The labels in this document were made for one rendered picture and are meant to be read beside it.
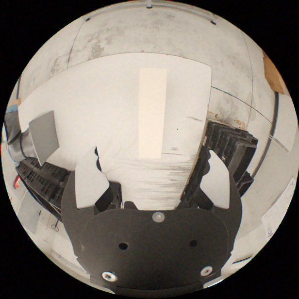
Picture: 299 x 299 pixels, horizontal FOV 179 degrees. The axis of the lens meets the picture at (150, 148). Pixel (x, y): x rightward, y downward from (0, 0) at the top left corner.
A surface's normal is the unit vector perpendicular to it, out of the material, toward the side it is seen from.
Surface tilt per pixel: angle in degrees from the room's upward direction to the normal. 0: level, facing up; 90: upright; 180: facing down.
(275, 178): 90
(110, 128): 0
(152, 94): 0
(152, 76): 0
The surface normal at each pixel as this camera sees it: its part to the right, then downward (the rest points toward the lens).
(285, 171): -1.00, -0.06
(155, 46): 0.00, 0.50
